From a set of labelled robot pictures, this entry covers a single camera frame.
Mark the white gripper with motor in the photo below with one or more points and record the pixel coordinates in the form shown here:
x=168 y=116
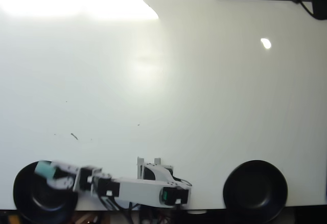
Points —
x=84 y=179

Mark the black bowl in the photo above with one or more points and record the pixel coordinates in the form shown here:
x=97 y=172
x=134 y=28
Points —
x=38 y=201
x=255 y=190

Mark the blue foam cube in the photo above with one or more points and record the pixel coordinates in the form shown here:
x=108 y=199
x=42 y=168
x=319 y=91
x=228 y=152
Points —
x=45 y=170

